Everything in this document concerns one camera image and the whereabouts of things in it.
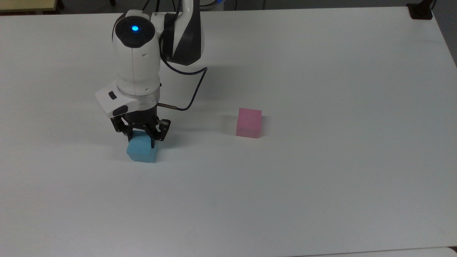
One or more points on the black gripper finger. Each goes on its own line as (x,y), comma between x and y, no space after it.
(160,130)
(120,126)

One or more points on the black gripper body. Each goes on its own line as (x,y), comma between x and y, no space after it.
(141,119)

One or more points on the blue foam cube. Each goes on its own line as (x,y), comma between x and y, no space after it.
(142,150)

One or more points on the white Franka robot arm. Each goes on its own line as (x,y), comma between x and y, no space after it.
(137,57)

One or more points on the pink foam cube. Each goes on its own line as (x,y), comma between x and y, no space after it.
(249,123)

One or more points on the wooden desk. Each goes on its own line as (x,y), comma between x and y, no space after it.
(26,5)

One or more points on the black camera stand pole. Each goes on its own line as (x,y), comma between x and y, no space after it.
(421,10)

